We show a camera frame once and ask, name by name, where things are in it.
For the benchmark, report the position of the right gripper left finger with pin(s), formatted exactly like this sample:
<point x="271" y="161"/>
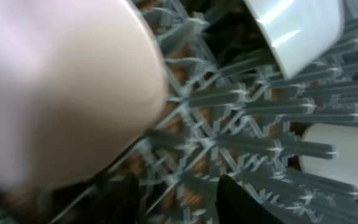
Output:
<point x="107" y="203"/>

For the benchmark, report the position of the grey-white bowl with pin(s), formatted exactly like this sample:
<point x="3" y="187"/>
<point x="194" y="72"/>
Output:
<point x="298" y="31"/>

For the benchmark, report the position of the white cup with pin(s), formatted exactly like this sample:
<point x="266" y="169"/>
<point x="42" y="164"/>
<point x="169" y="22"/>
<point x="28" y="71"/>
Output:
<point x="344" y="139"/>

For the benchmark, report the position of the pink bowl with rice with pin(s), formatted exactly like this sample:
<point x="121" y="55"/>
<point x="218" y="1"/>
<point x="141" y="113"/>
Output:
<point x="80" y="80"/>

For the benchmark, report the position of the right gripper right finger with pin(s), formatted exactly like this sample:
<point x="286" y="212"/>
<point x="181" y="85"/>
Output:
<point x="235" y="206"/>

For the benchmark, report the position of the grey dishwasher rack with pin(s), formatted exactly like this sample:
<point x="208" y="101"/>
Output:
<point x="228" y="111"/>

